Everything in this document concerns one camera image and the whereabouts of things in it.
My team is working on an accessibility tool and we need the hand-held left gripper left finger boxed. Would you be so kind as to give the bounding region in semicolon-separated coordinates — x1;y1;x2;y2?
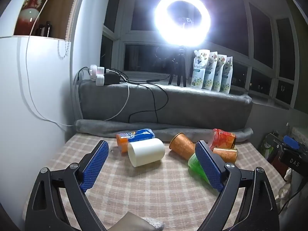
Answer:
24;140;110;231

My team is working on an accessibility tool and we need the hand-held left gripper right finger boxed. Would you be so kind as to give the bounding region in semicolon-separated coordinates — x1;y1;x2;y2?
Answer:
195;140;281;231

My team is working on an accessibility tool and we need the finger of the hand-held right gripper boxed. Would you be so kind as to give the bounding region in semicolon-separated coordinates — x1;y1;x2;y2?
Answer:
272;135;302;152

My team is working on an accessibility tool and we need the white cup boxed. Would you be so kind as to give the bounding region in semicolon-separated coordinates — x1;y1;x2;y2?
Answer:
127;138;165;167

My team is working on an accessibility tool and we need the green plastic cup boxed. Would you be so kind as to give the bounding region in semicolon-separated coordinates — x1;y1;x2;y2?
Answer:
188;153;213;186

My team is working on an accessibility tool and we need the plain orange paper cup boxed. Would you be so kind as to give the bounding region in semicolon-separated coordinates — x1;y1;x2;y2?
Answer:
212;148;239;163

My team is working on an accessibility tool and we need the red patterned cup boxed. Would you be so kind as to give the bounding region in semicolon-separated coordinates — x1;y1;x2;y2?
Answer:
208;128;237;151

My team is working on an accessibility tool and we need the brown patterned paper cup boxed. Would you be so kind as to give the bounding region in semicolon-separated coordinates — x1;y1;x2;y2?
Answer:
169;133;196;162

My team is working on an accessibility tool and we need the green printed bag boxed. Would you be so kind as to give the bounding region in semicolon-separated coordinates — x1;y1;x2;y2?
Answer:
258;134;275;160

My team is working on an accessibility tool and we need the white plush toy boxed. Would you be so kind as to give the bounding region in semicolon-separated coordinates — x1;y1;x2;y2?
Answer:
276;168;293;203

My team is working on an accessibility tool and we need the rolled grey blanket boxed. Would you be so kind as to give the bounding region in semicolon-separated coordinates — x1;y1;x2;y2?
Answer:
74;119;254;143

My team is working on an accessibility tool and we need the blue snack packet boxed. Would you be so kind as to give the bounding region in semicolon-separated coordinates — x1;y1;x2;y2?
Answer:
116;129;154;153

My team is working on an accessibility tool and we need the grey backrest cushion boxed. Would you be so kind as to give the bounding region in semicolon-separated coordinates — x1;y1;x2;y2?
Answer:
78;78;253;129

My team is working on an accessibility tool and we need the grey cloth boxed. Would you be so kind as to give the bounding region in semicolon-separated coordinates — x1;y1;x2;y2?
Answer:
113;211;165;231

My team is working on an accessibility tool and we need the black power adapter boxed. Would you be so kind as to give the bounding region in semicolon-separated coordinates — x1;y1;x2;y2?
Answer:
104;73;121;85

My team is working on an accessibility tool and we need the white floral refill pouch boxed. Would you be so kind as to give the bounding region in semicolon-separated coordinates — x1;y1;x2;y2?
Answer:
213;54;227;92
220;56;234;94
203;52;218;91
191;49;210;88

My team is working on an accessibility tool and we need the white cabinet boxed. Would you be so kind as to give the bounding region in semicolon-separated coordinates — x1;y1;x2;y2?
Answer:
0;0;90;212

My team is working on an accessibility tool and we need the black tripod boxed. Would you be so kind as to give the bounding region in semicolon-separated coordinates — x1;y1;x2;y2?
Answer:
168;45;187;87

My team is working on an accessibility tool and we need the dark bottle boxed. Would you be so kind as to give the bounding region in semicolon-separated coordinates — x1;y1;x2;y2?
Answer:
36;21;52;38

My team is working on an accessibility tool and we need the red ceramic vase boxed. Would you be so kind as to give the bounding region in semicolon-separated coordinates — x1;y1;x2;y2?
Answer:
14;0;50;36

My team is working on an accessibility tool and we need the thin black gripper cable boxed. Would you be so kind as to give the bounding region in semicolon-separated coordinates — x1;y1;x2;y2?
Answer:
279;179;304;215

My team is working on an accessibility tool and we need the black cable with inline switch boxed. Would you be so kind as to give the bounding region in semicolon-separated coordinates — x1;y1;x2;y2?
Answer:
119;73;174;124

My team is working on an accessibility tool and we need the white bead chain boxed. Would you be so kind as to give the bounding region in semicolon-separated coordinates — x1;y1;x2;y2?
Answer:
57;41;69;59

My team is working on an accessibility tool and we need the long white cable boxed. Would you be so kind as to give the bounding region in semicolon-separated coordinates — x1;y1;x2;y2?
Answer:
25;0;131;128

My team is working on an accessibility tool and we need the ring light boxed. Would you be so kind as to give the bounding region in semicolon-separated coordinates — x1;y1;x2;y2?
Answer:
155;0;212;47

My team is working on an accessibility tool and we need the window frame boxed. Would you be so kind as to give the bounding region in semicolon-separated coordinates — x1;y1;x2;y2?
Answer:
100;0;308;115

